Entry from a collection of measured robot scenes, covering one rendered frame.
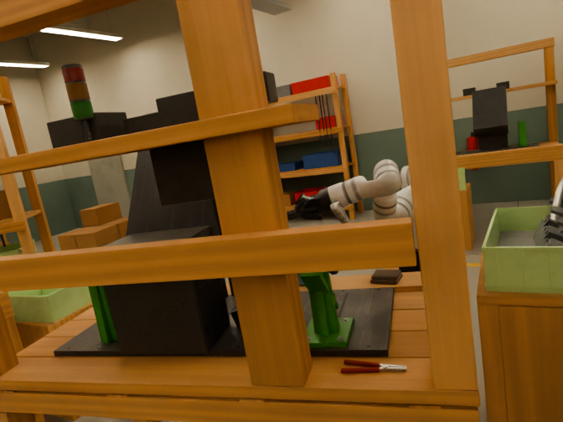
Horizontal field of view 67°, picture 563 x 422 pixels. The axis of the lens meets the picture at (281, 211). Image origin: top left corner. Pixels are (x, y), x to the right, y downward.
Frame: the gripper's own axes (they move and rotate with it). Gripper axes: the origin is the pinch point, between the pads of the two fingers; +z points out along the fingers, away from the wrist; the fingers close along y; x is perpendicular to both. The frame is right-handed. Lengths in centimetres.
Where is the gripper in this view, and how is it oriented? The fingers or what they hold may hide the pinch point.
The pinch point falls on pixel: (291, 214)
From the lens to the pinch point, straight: 133.0
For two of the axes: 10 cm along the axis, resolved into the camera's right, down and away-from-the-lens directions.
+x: 0.7, 7.9, -6.0
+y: -4.9, -5.0, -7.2
